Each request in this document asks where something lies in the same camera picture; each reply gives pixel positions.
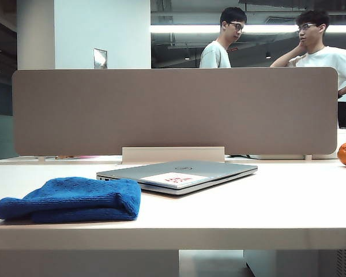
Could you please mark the silver wall plaque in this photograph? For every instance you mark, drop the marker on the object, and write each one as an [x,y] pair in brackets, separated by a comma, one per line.
[100,58]

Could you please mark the beige fabric desk divider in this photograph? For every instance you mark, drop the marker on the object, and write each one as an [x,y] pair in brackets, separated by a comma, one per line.
[161,109]

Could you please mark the pink paper sheet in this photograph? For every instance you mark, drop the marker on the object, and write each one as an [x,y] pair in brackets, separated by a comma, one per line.
[83,157]

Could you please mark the person in white t-shirt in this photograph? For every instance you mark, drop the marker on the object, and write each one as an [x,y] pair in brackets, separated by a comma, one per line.
[334,60]

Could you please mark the cream divider foot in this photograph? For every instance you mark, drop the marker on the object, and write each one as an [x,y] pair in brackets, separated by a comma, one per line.
[41,158]
[308,157]

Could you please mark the white cabinet with vent slots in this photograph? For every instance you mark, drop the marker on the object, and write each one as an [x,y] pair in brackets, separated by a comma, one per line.
[305,264]

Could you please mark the blue knitted rag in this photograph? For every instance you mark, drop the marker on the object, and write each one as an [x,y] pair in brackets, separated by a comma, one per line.
[75,196]

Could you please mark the black computer monitor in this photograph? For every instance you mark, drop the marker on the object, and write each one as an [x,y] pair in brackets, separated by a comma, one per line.
[343,114]

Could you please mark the silver closed laptop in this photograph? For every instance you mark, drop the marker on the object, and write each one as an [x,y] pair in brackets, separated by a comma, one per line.
[196,169]

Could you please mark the person in grey t-shirt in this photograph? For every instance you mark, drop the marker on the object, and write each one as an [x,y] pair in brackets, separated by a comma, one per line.
[214,56]

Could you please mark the red ceiling sign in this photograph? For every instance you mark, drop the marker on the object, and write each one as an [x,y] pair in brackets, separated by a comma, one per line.
[233,50]

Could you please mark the white sticker with red print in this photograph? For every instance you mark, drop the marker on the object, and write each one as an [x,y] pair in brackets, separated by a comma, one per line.
[154,179]

